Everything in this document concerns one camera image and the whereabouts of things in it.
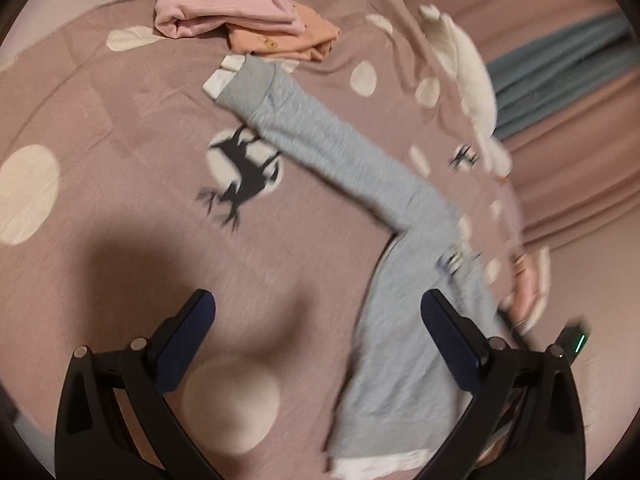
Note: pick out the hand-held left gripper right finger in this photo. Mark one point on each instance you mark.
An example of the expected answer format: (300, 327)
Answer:
(447, 332)

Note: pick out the pink polka dot printed blanket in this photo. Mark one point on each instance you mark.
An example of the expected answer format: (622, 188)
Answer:
(125, 160)

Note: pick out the pink and white cloth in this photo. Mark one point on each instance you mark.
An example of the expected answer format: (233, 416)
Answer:
(527, 285)

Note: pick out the orange folded garment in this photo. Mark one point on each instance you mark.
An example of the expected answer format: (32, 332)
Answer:
(290, 40)

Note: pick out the grey small sweater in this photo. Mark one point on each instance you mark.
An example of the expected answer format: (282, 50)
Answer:
(400, 340)

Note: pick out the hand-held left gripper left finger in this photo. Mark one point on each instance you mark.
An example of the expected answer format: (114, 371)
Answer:
(187, 332)

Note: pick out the teal cloth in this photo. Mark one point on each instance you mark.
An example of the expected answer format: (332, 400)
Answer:
(560, 75)

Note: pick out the pink draped cloth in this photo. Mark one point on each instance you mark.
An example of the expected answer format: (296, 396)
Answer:
(565, 185)

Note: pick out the white goose plush toy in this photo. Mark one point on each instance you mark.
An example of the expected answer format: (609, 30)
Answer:
(467, 75)

